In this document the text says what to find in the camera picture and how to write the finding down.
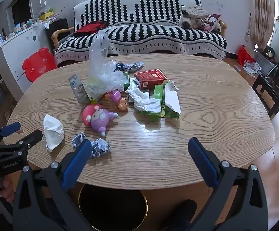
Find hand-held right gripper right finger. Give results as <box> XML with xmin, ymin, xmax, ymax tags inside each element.
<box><xmin>188</xmin><ymin>137</ymin><xmax>269</xmax><ymax>231</ymax></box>

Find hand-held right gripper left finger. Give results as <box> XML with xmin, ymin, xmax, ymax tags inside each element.
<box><xmin>13</xmin><ymin>140</ymin><xmax>92</xmax><ymax>231</ymax></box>

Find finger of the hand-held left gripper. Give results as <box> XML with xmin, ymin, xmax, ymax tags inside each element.
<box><xmin>0</xmin><ymin>122</ymin><xmax>21</xmax><ymax>141</ymax></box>
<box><xmin>0</xmin><ymin>129</ymin><xmax>43</xmax><ymax>153</ymax></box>

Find black bin with gold rim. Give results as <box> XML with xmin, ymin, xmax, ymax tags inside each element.
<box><xmin>78</xmin><ymin>184</ymin><xmax>148</xmax><ymax>229</ymax></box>

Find red cardboard box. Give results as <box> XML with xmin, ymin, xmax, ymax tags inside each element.
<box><xmin>134</xmin><ymin>69</ymin><xmax>167</xmax><ymax>89</ymax></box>

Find person's left hand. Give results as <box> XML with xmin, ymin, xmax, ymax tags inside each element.
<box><xmin>0</xmin><ymin>173</ymin><xmax>15</xmax><ymax>203</ymax></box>

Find white crumpled tissue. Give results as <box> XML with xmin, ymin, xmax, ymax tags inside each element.
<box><xmin>43</xmin><ymin>114</ymin><xmax>64</xmax><ymax>153</ymax></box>
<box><xmin>125</xmin><ymin>85</ymin><xmax>163</xmax><ymax>113</ymax></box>

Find crumpled blue white wrapper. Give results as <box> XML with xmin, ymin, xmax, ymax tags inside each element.
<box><xmin>73</xmin><ymin>132</ymin><xmax>87</xmax><ymax>150</ymax></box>
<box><xmin>114</xmin><ymin>62</ymin><xmax>144</xmax><ymax>73</ymax></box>
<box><xmin>90</xmin><ymin>138</ymin><xmax>110</xmax><ymax>158</ymax></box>

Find pink mushroom toy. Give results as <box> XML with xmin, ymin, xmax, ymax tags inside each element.
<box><xmin>82</xmin><ymin>104</ymin><xmax>119</xmax><ymax>137</ymax></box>

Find red pig-shaped stool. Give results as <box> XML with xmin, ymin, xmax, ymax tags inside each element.
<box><xmin>22</xmin><ymin>48</ymin><xmax>58</xmax><ymax>83</ymax></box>

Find green tissue packet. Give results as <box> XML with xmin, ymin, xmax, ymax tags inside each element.
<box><xmin>136</xmin><ymin>84</ymin><xmax>181</xmax><ymax>122</ymax></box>

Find silver pill blister pack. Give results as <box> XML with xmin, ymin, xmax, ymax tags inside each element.
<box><xmin>68</xmin><ymin>74</ymin><xmax>92</xmax><ymax>104</ymax></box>

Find white tissue sheet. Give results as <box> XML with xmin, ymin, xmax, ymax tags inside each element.
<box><xmin>165</xmin><ymin>80</ymin><xmax>181</xmax><ymax>114</ymax></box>

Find white cabinet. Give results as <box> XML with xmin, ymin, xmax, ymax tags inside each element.
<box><xmin>0</xmin><ymin>24</ymin><xmax>56</xmax><ymax>97</ymax></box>

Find purple orange bear toy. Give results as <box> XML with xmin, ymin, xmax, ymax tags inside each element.
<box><xmin>105</xmin><ymin>90</ymin><xmax>128</xmax><ymax>112</ymax></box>

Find clear plastic bag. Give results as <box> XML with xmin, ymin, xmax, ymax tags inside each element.
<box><xmin>87</xmin><ymin>30</ymin><xmax>128</xmax><ymax>99</ymax></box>

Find small green packet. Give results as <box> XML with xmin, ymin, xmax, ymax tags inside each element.
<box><xmin>123</xmin><ymin>72</ymin><xmax>136</xmax><ymax>92</ymax></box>

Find scattered papers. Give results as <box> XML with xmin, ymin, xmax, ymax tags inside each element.
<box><xmin>243</xmin><ymin>61</ymin><xmax>262</xmax><ymax>75</ymax></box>

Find black speaker box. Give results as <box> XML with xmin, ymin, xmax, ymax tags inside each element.
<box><xmin>46</xmin><ymin>18</ymin><xmax>69</xmax><ymax>51</ymax></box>

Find red bag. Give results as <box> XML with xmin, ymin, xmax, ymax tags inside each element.
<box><xmin>237</xmin><ymin>45</ymin><xmax>255</xmax><ymax>66</ymax></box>

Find yellow box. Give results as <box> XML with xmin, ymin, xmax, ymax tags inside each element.
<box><xmin>39</xmin><ymin>12</ymin><xmax>54</xmax><ymax>21</ymax></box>

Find red cloth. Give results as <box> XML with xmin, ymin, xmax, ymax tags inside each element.
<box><xmin>73</xmin><ymin>21</ymin><xmax>106</xmax><ymax>38</ymax></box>

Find pink printed pillow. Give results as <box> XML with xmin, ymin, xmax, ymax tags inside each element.
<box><xmin>203</xmin><ymin>14</ymin><xmax>222</xmax><ymax>32</ymax></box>

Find black white striped sofa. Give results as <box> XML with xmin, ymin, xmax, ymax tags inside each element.
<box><xmin>52</xmin><ymin>0</ymin><xmax>227</xmax><ymax>66</ymax></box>

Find beige patterned curtain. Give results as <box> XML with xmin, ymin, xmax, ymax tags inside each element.
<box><xmin>246</xmin><ymin>0</ymin><xmax>275</xmax><ymax>52</ymax></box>

